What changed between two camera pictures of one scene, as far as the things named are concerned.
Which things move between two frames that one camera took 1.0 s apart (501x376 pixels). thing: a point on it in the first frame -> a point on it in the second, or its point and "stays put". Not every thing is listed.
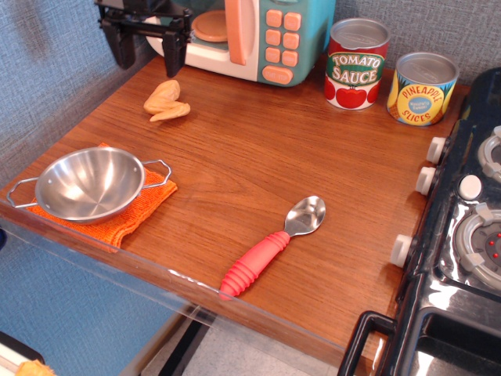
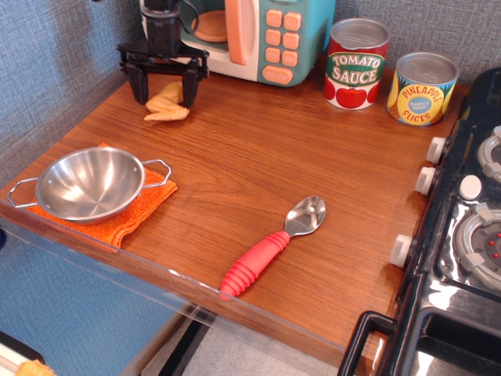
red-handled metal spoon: (304, 216) stays put
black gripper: (174, 21) -> (163, 46)
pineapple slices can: (422, 88) stays put
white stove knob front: (400, 250) stays put
